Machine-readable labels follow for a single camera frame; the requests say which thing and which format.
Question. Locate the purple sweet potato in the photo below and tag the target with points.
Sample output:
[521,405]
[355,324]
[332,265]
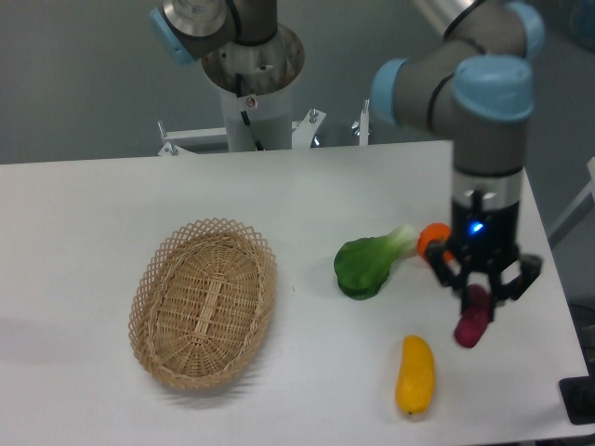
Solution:
[475,318]

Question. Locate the green bok choy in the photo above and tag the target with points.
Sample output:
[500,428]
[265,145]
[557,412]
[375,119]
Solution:
[362,266]

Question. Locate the orange tangerine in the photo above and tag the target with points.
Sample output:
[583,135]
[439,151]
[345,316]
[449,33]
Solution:
[434,232]

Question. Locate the white metal base frame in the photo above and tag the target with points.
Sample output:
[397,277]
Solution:
[246,135]

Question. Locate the yellow mango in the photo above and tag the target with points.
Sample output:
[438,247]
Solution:
[416,379]

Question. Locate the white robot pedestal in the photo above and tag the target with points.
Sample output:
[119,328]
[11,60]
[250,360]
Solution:
[258,80]

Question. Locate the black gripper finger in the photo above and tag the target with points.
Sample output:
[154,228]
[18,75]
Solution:
[446,276]
[530,267]

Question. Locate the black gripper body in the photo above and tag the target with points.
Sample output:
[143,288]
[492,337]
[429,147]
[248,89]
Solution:
[482,242]

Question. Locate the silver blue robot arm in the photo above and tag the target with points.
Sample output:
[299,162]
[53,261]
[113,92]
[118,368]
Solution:
[476,89]

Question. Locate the black box at table edge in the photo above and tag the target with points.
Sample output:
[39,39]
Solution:
[578,398]

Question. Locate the woven wicker basket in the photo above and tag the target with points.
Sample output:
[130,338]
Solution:
[204,304]

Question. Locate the white frame at right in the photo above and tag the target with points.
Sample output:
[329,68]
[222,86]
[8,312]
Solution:
[574,212]

